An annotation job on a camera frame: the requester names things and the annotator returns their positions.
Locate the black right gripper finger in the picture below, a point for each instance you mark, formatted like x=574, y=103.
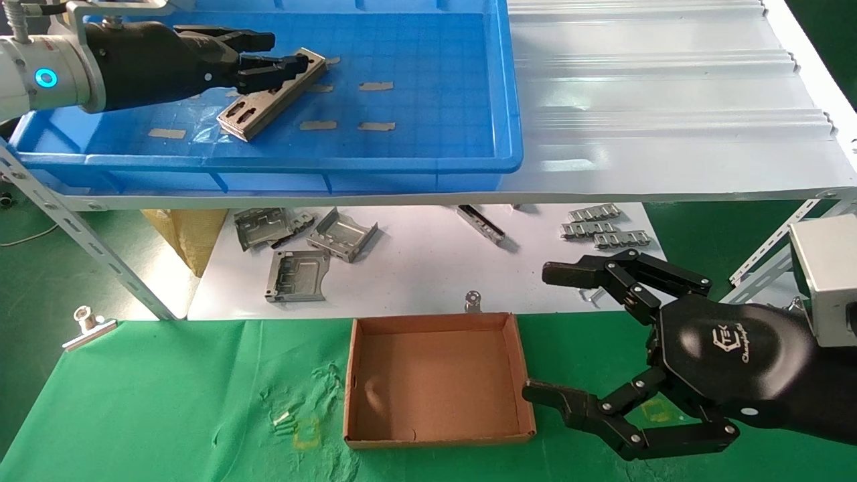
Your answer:
x=602, y=415
x=629, y=278

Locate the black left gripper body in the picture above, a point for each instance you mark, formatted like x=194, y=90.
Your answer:
x=147, y=63

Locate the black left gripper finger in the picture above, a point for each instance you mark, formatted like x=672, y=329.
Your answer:
x=248, y=41
x=268, y=72

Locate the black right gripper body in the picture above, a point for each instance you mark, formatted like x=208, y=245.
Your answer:
x=730, y=355

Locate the blue plastic tray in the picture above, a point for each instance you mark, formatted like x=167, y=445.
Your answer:
x=435, y=100

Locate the brown cardboard box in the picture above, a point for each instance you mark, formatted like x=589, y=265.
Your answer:
x=435, y=381

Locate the small finned metal part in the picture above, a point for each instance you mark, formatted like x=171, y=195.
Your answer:
x=588, y=229
x=594, y=212
x=622, y=239

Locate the stack of metal IO plates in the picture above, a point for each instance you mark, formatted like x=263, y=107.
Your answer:
x=271, y=118

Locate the silver binder clip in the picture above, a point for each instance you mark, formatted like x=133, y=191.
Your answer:
x=473, y=301
x=87, y=326

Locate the white metal shelf board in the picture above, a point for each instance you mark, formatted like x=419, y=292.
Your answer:
x=669, y=100

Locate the small silver metal pieces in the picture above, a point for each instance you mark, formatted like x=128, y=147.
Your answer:
x=284, y=420

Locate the green table cloth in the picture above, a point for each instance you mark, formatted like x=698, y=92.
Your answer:
x=167, y=402

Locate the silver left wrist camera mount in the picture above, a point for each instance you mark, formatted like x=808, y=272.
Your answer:
x=120, y=8

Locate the perforated grey steel post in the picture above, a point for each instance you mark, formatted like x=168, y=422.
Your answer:
x=87, y=234
x=776, y=241

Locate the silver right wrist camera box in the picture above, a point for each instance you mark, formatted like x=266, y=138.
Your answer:
x=830, y=281

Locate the grey sheet metal bracket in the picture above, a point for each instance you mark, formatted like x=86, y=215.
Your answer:
x=341, y=235
x=261, y=227
x=296, y=276

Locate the silver metal rail part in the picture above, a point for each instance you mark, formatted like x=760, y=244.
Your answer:
x=482, y=224

